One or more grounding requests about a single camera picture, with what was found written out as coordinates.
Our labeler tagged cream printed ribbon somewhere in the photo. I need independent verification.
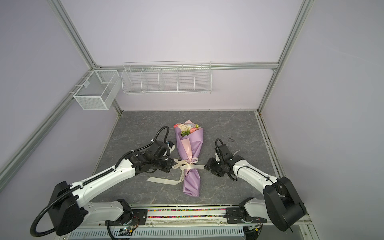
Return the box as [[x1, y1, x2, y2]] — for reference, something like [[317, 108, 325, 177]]
[[146, 149, 241, 186]]

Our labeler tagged pink purple wrapping paper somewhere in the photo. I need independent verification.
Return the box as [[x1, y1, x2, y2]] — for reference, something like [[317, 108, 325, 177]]
[[174, 120, 204, 197]]

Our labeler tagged pink spray rose stem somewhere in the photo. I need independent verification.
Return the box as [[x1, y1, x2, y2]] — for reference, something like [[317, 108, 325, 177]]
[[190, 124, 200, 134]]

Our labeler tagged cream rose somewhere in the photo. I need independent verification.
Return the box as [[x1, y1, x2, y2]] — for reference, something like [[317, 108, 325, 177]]
[[178, 124, 193, 132]]

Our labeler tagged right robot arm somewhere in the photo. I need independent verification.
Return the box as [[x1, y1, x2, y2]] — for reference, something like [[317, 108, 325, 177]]
[[204, 139, 307, 232]]

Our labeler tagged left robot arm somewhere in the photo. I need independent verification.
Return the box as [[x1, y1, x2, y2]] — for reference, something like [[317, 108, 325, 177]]
[[30, 126, 175, 238]]

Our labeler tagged small white mesh basket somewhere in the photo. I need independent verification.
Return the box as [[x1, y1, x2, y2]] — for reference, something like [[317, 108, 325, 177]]
[[74, 70, 122, 111]]

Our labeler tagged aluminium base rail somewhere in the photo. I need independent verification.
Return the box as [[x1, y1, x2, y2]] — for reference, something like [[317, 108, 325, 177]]
[[53, 204, 319, 240]]

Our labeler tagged long white wire basket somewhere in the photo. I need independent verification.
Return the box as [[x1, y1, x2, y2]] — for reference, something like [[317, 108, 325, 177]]
[[122, 61, 213, 94]]

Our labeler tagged aluminium frame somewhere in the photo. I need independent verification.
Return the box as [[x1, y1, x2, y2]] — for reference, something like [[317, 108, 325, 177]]
[[0, 0, 316, 193]]

